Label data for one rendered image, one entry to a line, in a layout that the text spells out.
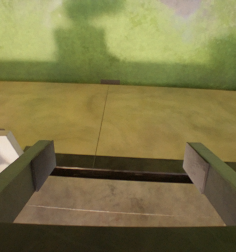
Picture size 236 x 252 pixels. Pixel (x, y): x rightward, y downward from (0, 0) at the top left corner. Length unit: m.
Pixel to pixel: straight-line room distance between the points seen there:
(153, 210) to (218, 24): 1.07
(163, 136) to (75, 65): 0.78
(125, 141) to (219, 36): 0.87
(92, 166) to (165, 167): 0.28
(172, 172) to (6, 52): 1.28
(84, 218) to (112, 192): 0.12
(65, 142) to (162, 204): 0.46
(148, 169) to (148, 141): 0.15
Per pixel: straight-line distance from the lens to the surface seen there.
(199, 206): 0.68
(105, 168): 0.69
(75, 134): 0.83
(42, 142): 0.16
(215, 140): 0.91
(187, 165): 0.17
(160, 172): 0.70
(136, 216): 0.62
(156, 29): 1.19
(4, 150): 0.70
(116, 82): 1.29
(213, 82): 1.43
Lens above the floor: 1.16
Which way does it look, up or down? 49 degrees down
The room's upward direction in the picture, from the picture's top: 175 degrees counter-clockwise
